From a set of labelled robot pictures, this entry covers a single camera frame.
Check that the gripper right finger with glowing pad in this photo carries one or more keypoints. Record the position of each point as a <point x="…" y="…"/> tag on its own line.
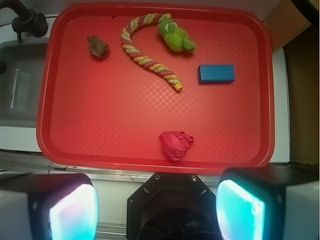
<point x="268" y="203"/>

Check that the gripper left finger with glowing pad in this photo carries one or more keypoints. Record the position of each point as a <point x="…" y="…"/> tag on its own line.
<point x="48" y="207"/>

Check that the brown rock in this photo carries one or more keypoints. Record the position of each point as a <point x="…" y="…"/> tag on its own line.
<point x="97" y="47"/>

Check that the crumpled red paper ball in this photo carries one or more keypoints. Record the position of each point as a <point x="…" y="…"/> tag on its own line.
<point x="175" y="144"/>

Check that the grey sink basin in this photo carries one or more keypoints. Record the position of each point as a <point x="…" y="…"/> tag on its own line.
<point x="20" y="84"/>

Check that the blue rectangular block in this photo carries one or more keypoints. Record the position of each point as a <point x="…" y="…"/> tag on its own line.
<point x="216" y="73"/>

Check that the red plastic tray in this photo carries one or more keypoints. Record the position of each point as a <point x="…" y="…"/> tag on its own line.
<point x="110" y="112"/>

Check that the black faucet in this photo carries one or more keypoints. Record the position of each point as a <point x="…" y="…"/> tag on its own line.
<point x="27" y="20"/>

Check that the green plush toy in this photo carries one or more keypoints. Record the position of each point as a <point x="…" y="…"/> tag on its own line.
<point x="176" y="38"/>

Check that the black octagonal mount plate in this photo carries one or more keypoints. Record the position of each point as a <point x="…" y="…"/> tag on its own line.
<point x="172" y="206"/>

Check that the twisted multicolour rope toy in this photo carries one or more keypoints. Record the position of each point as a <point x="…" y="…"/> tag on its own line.
<point x="141" y="59"/>

